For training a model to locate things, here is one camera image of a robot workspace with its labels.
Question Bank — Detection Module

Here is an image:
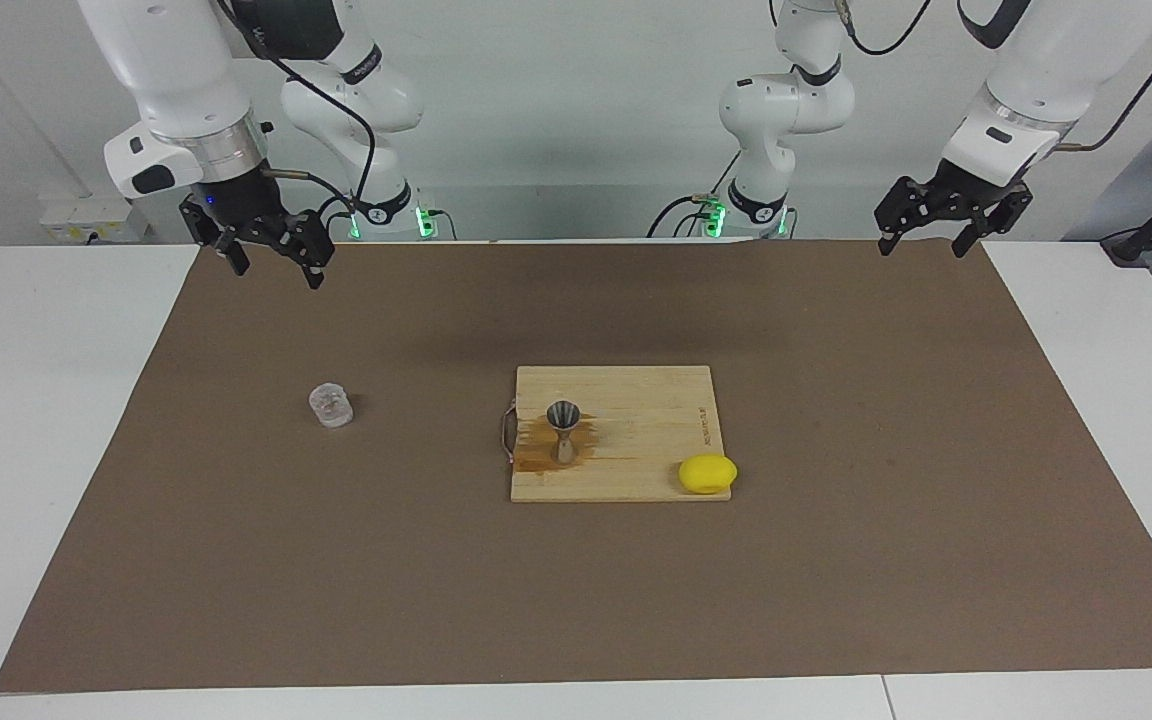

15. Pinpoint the small clear glass cup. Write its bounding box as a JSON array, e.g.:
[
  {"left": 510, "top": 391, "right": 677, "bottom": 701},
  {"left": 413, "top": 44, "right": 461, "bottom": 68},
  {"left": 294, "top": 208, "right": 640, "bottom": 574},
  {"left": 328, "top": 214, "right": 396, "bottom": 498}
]
[{"left": 308, "top": 382, "right": 356, "bottom": 430}]

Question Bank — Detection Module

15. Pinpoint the brown table mat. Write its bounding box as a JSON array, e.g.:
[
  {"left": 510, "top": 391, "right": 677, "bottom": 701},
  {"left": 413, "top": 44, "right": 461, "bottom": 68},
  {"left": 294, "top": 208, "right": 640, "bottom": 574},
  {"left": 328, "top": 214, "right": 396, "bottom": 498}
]
[{"left": 0, "top": 240, "right": 1152, "bottom": 694}]

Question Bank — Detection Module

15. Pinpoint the white wall power strip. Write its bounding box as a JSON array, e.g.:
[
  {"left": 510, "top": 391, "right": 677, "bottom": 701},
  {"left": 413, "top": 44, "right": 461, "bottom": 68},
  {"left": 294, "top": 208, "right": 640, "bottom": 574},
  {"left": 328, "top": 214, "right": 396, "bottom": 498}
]
[{"left": 38, "top": 192, "right": 153, "bottom": 245}]

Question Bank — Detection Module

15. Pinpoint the steel double jigger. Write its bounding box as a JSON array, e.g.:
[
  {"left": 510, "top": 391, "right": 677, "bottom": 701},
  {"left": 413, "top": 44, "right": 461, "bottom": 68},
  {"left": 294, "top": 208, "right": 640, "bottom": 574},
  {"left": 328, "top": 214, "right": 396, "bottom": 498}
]
[{"left": 546, "top": 400, "right": 584, "bottom": 467}]

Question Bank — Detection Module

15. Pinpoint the yellow lemon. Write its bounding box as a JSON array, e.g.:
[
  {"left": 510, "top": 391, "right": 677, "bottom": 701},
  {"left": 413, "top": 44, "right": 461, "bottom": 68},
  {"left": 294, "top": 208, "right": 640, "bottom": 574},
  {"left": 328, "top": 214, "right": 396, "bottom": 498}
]
[{"left": 678, "top": 454, "right": 739, "bottom": 497}]

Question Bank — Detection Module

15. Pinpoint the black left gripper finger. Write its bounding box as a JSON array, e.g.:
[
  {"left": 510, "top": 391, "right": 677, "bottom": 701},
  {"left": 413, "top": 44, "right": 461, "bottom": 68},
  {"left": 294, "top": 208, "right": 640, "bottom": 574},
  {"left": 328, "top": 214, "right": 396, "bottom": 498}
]
[
  {"left": 953, "top": 183, "right": 1034, "bottom": 259},
  {"left": 874, "top": 175, "right": 937, "bottom": 258}
]

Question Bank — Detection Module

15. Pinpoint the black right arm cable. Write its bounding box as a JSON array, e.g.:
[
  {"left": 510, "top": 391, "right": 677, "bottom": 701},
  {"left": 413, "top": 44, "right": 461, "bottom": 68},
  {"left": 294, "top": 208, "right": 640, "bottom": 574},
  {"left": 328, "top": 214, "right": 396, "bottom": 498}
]
[{"left": 219, "top": 0, "right": 379, "bottom": 217}]

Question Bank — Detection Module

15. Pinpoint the black base cable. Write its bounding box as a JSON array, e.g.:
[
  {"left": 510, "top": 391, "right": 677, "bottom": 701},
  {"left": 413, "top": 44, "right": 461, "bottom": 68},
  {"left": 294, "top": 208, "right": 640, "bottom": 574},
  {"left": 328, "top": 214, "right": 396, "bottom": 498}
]
[
  {"left": 647, "top": 192, "right": 729, "bottom": 240},
  {"left": 326, "top": 193, "right": 458, "bottom": 243}
]

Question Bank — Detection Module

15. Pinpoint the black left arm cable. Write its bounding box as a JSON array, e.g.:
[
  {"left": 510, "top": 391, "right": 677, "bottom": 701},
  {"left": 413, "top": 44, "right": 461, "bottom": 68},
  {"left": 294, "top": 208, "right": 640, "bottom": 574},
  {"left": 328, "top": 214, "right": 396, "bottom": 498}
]
[{"left": 836, "top": 0, "right": 1152, "bottom": 154}]

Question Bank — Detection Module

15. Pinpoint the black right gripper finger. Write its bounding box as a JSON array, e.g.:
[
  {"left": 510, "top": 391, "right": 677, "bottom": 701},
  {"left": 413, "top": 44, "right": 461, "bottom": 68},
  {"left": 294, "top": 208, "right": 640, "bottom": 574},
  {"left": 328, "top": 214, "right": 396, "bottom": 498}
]
[
  {"left": 194, "top": 220, "right": 249, "bottom": 277},
  {"left": 276, "top": 208, "right": 337, "bottom": 291}
]

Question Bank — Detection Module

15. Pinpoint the bamboo cutting board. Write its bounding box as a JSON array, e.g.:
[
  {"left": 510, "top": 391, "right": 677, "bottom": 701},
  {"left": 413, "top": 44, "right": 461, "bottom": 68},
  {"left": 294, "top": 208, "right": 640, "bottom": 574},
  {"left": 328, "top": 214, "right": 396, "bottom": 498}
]
[{"left": 500, "top": 365, "right": 734, "bottom": 504}]

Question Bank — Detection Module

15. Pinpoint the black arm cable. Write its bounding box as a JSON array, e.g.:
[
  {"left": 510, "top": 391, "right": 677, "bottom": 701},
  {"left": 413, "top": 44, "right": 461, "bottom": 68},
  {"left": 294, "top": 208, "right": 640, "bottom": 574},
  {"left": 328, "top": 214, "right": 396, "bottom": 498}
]
[
  {"left": 219, "top": 0, "right": 379, "bottom": 217},
  {"left": 836, "top": 0, "right": 1152, "bottom": 154}
]

